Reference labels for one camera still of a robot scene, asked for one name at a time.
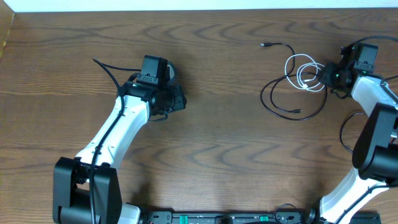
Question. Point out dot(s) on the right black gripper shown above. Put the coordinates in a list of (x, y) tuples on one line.
[(325, 76)]

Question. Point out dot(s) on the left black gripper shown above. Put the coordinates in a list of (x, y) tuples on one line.
[(180, 102)]

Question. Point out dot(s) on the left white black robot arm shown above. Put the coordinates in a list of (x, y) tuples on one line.
[(86, 188)]

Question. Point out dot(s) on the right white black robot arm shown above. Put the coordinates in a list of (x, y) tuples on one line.
[(374, 157)]

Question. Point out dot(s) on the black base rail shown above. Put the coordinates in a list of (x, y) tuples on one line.
[(166, 217)]

